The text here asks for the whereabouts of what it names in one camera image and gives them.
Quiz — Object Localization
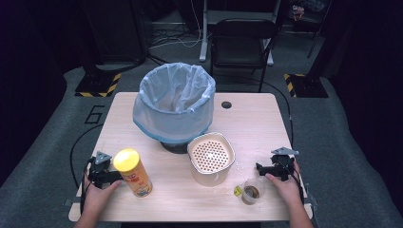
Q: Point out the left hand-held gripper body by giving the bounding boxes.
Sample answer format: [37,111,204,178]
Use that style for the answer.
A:
[86,151,113,190]

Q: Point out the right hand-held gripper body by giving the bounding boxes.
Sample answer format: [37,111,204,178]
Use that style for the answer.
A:
[268,146,300,182]

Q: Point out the yellow chip can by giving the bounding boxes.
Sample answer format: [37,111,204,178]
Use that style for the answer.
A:
[112,148,154,199]

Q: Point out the clear plastic cup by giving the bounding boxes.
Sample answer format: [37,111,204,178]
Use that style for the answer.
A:
[240,177,267,206]

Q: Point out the white strainer container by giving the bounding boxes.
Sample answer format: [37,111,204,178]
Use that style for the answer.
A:
[186,131,237,188]

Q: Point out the black trash bin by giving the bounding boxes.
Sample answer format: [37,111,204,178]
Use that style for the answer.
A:
[160,141,192,156]

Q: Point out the trash bin with blue bag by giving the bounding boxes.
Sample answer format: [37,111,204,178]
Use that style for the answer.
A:
[132,62,218,146]

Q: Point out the person's left hand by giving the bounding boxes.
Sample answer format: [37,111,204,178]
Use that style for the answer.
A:
[82,179,124,220]

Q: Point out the person's right hand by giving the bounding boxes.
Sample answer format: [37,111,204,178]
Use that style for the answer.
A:
[264,161,304,209]

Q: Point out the black folding chair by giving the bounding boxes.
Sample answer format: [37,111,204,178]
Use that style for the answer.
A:
[209,17,278,93]

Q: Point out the black cabinet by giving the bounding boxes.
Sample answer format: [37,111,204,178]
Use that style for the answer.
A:
[78,0,149,66]

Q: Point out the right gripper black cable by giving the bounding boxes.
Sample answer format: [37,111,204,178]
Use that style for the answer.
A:
[278,160,306,205]

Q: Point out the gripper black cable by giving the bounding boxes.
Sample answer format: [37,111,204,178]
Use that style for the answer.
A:
[278,160,306,205]
[79,157,96,215]

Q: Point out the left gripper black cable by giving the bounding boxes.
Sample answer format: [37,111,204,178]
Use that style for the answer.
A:
[79,157,96,215]

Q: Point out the black floor cable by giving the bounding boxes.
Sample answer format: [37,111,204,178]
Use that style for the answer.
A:
[69,123,105,188]

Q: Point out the hazard striped base plate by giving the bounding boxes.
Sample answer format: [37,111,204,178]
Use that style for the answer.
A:
[283,72,330,99]
[74,72,123,98]

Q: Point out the black metal stand post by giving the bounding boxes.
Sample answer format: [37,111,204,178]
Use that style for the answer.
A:
[305,0,336,80]

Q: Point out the white floor cable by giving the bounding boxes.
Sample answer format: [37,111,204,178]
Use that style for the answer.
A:
[147,0,203,51]

